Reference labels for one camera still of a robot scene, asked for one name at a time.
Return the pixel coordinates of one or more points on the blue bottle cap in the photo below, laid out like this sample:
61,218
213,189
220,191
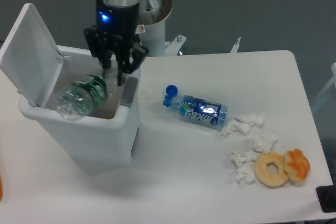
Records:
171,90

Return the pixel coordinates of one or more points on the white chair frame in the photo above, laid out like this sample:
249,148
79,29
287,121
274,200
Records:
327,91

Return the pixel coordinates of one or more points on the orange twisted bread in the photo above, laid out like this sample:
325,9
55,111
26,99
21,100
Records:
296,165

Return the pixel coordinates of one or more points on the white trash can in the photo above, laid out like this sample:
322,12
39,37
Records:
106,136

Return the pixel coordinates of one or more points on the white crumpled tissue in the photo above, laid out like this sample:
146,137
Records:
264,142
243,123
244,162

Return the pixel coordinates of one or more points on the blue label plastic bottle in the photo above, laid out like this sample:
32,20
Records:
197,111

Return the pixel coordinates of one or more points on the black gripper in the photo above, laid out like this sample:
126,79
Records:
114,33

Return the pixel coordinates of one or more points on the orange object at edge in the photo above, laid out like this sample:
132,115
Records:
1,188

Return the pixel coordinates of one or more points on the plain ring donut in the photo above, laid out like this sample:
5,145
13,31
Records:
269,169

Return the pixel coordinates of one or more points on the green label plastic bottle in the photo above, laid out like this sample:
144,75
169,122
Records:
83,96

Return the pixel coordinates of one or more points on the white trash can lid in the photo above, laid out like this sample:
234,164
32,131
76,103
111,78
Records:
31,59

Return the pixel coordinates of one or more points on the black device at corner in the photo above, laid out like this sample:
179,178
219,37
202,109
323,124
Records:
326,197

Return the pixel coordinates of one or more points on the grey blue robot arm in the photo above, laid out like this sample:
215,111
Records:
114,33

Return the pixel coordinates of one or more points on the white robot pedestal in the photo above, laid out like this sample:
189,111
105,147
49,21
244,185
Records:
153,15

